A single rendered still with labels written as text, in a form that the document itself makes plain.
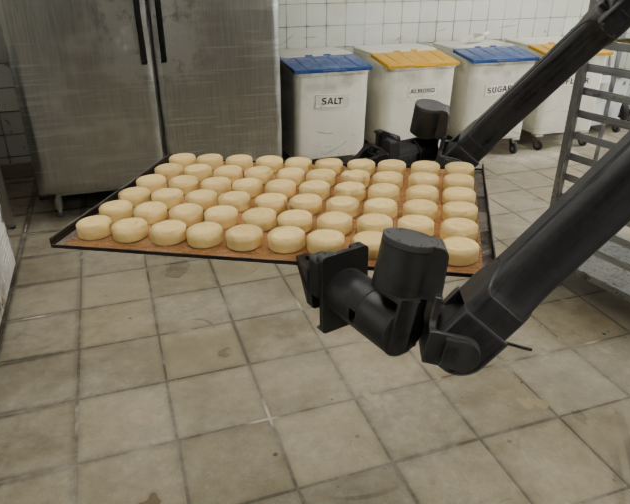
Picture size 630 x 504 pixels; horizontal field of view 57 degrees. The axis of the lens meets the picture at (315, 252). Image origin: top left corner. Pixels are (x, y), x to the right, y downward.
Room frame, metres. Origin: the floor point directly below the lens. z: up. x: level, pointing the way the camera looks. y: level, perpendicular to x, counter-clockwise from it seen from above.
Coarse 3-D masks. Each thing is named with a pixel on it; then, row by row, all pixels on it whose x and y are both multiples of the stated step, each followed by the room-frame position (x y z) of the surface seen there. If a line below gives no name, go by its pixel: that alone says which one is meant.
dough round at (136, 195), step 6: (138, 186) 0.91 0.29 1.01; (120, 192) 0.88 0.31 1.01; (126, 192) 0.88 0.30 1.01; (132, 192) 0.88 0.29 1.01; (138, 192) 0.88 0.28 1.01; (144, 192) 0.88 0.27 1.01; (120, 198) 0.87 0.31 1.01; (126, 198) 0.86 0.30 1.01; (132, 198) 0.86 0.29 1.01; (138, 198) 0.87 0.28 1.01; (144, 198) 0.87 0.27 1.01; (150, 198) 0.89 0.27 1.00; (132, 204) 0.86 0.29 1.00
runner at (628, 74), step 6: (588, 66) 2.37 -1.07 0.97; (594, 66) 2.34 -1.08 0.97; (600, 66) 2.32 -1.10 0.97; (606, 66) 2.30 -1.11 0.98; (594, 72) 2.34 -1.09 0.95; (600, 72) 2.32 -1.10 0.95; (606, 72) 2.29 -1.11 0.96; (612, 72) 2.27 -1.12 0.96; (618, 72) 2.25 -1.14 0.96; (624, 72) 2.23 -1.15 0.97
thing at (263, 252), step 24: (312, 168) 1.03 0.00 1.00; (408, 168) 1.02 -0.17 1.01; (264, 192) 0.92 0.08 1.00; (168, 216) 0.82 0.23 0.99; (240, 216) 0.82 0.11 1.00; (312, 216) 0.81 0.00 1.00; (72, 240) 0.75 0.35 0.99; (96, 240) 0.74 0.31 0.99; (144, 240) 0.74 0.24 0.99; (264, 240) 0.73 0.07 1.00; (480, 240) 0.71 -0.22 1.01; (480, 264) 0.64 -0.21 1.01
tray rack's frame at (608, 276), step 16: (592, 0) 2.37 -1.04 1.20; (624, 32) 2.49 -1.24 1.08; (576, 80) 2.37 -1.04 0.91; (576, 96) 2.35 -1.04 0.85; (576, 112) 2.36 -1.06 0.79; (560, 160) 2.37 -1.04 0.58; (560, 176) 2.35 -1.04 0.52; (560, 192) 2.36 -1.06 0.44; (592, 256) 2.32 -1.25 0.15; (624, 256) 2.32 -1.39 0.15; (576, 272) 2.20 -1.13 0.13; (592, 272) 2.18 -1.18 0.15; (608, 272) 2.18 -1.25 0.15; (624, 272) 2.18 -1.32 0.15; (608, 288) 2.07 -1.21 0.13; (624, 288) 2.04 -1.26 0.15
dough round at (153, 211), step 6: (138, 204) 0.83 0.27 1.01; (144, 204) 0.83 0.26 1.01; (150, 204) 0.83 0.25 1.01; (156, 204) 0.83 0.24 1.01; (162, 204) 0.82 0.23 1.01; (138, 210) 0.80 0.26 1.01; (144, 210) 0.80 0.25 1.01; (150, 210) 0.80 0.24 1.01; (156, 210) 0.80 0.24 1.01; (162, 210) 0.81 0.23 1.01; (138, 216) 0.80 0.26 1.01; (144, 216) 0.79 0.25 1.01; (150, 216) 0.79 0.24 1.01; (156, 216) 0.80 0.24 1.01; (162, 216) 0.80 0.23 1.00; (150, 222) 0.79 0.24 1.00; (156, 222) 0.80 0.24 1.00
